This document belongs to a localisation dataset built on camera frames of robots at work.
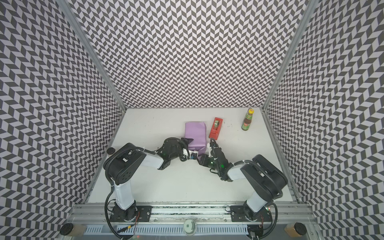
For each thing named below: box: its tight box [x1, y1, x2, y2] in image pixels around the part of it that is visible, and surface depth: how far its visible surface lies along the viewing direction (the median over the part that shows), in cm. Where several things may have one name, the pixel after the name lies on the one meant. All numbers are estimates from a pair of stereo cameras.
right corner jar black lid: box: [284, 222, 307, 237], surface depth 64 cm
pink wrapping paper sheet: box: [184, 121, 207, 156], surface depth 100 cm
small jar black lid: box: [106, 147, 116, 155], surface depth 84 cm
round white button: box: [183, 219, 197, 236], surface depth 62 cm
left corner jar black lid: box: [59, 222, 86, 237], surface depth 62 cm
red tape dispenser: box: [208, 117, 224, 141], surface depth 102 cm
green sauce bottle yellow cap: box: [241, 108, 255, 131], surface depth 98 cm
